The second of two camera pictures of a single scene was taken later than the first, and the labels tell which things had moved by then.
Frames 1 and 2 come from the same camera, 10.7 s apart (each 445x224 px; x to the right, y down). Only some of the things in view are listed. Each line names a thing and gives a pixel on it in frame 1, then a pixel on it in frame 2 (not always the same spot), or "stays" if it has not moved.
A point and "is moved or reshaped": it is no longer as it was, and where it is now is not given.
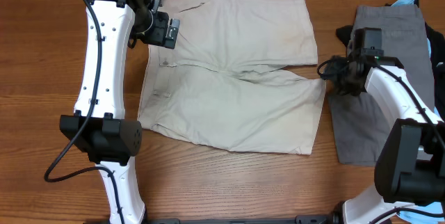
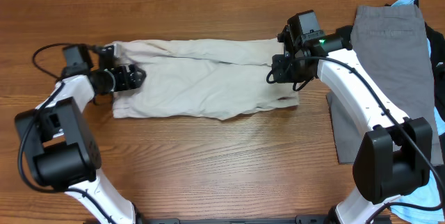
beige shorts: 226,84 is moved or reshaped
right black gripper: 334,65 → 282,76
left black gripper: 158,37 → 135,83
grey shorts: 361,126 stays
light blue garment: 432,213 stays
